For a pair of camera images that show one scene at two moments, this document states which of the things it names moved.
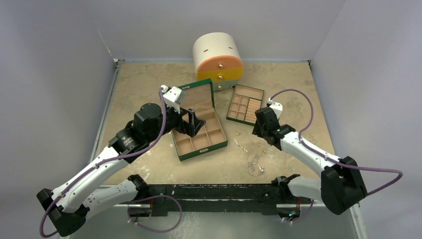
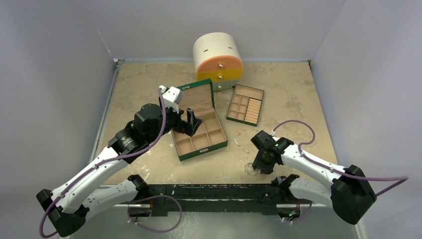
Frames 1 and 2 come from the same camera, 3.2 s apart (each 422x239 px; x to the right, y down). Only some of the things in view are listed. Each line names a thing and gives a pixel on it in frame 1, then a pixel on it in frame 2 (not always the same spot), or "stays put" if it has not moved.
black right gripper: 260,128 -> 262,161
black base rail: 243,197 stays put
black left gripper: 194,124 stays put
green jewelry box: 200,96 stays put
